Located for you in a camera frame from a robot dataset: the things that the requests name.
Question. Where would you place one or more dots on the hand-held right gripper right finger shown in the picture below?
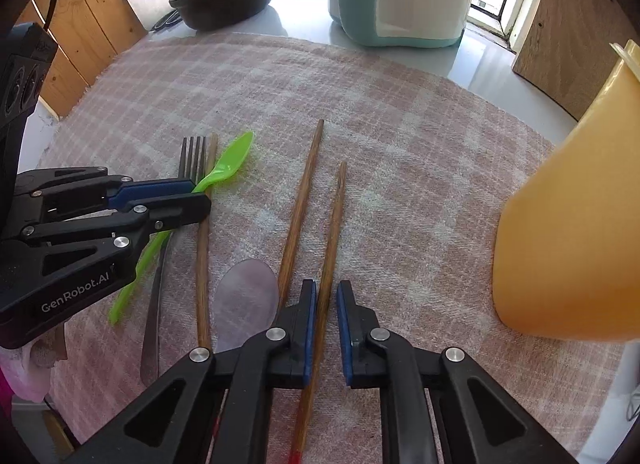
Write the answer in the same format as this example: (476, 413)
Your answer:
(344, 334)

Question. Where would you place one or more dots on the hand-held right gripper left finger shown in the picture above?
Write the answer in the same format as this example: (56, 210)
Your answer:
(310, 329)

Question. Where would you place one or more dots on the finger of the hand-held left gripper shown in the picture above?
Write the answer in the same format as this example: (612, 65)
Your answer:
(175, 211)
(150, 191)

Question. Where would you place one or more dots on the metal fork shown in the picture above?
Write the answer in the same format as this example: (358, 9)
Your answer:
(192, 159)

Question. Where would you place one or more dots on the red-tipped wooden chopstick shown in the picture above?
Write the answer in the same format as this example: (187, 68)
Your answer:
(332, 244)
(202, 284)
(300, 209)

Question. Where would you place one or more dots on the green plastic spoon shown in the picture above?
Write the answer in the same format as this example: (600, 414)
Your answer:
(232, 156)

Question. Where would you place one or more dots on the yellow plastic container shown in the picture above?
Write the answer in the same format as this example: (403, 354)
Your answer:
(565, 244)

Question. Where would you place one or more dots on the person's left forearm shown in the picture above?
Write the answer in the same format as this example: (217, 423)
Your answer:
(25, 374)

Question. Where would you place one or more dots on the person's left hand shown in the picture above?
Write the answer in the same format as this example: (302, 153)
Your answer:
(47, 349)

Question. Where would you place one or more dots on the pink plaid cloth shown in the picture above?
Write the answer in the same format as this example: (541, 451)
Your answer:
(425, 169)

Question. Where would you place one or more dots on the brown wooden plank board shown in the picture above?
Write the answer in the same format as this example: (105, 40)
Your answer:
(85, 9)

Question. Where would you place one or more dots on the light wooden board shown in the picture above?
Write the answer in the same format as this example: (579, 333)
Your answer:
(575, 29)

